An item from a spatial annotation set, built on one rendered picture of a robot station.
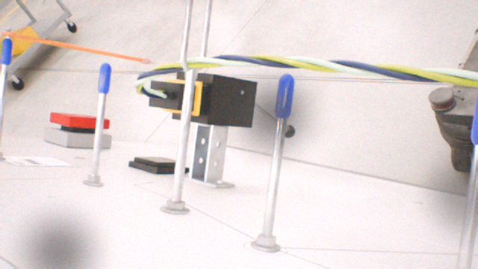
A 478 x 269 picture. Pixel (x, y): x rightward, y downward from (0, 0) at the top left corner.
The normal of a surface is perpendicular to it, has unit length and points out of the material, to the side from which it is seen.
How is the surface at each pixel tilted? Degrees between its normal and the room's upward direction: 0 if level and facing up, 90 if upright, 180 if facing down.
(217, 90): 93
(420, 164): 0
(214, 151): 93
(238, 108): 93
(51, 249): 48
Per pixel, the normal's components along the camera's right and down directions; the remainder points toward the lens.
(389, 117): -0.44, -0.70
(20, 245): 0.12, -0.99
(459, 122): -0.54, 0.71
